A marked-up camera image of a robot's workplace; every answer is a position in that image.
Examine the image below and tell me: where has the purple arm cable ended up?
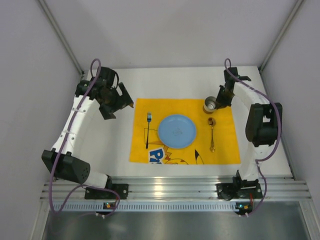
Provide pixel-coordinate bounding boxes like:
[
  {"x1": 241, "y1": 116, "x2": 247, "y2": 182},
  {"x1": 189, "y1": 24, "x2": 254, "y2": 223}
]
[
  {"x1": 48, "y1": 58, "x2": 121, "y2": 218},
  {"x1": 223, "y1": 58, "x2": 283, "y2": 218}
]

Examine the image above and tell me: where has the left aluminium frame post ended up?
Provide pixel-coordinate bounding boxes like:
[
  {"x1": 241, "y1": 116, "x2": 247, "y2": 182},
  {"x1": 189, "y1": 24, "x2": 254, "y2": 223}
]
[{"x1": 36, "y1": 0, "x2": 84, "y2": 76}]

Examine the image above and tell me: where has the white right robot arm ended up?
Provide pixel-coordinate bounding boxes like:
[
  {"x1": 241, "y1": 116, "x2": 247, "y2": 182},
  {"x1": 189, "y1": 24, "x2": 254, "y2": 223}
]
[{"x1": 215, "y1": 67, "x2": 283, "y2": 191}]

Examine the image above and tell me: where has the blue plastic plate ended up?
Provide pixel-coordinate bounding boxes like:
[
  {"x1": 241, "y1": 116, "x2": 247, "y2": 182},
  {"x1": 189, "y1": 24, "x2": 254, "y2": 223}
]
[{"x1": 157, "y1": 114, "x2": 197, "y2": 149}]

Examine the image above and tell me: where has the perforated metal cable duct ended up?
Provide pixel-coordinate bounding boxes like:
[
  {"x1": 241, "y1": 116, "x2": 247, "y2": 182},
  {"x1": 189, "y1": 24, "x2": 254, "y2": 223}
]
[{"x1": 53, "y1": 201, "x2": 252, "y2": 212}]

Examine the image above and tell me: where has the silver metal cup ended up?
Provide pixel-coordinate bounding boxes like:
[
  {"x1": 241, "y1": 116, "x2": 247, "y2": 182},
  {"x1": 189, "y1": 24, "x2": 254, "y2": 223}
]
[{"x1": 202, "y1": 96, "x2": 216, "y2": 114}]

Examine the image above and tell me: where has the right aluminium frame post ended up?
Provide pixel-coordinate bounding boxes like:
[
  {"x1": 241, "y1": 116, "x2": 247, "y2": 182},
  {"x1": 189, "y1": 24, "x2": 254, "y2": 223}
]
[{"x1": 258, "y1": 0, "x2": 306, "y2": 74}]

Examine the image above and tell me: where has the gold spoon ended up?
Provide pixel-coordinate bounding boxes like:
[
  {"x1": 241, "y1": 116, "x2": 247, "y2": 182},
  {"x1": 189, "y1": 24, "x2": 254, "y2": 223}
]
[{"x1": 207, "y1": 117, "x2": 216, "y2": 152}]

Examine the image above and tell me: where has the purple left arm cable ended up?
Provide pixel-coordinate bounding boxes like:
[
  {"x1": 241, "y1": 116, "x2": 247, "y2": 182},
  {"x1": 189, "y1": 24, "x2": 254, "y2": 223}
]
[{"x1": 48, "y1": 58, "x2": 121, "y2": 218}]

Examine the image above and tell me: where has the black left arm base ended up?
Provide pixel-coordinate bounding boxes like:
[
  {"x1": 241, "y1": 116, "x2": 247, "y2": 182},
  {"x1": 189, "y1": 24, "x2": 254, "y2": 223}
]
[{"x1": 84, "y1": 183, "x2": 129, "y2": 200}]

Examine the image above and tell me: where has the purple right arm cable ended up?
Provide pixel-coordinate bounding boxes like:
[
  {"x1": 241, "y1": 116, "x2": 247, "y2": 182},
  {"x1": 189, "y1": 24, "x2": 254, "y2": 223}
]
[{"x1": 223, "y1": 58, "x2": 283, "y2": 218}]

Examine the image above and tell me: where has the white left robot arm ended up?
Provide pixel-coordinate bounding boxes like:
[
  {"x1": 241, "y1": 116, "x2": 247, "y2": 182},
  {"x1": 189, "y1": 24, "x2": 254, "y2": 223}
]
[{"x1": 41, "y1": 67, "x2": 134, "y2": 189}]

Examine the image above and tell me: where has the aluminium frame post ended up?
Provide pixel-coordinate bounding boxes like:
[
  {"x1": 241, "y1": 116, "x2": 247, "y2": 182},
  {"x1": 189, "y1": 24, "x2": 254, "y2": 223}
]
[
  {"x1": 258, "y1": 0, "x2": 306, "y2": 74},
  {"x1": 36, "y1": 0, "x2": 84, "y2": 76}
]

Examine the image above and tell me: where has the yellow pikachu place mat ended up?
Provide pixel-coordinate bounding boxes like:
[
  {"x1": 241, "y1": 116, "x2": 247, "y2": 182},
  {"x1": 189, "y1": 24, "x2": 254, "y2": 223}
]
[{"x1": 129, "y1": 98, "x2": 241, "y2": 165}]

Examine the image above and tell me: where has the aluminium front frame rail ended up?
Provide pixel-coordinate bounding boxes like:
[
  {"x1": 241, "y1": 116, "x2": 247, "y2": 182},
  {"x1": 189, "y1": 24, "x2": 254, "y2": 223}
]
[{"x1": 39, "y1": 176, "x2": 312, "y2": 201}]

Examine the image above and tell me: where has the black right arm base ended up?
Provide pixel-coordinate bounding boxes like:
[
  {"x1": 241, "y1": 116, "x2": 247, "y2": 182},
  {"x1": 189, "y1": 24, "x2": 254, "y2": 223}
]
[{"x1": 216, "y1": 172, "x2": 263, "y2": 201}]

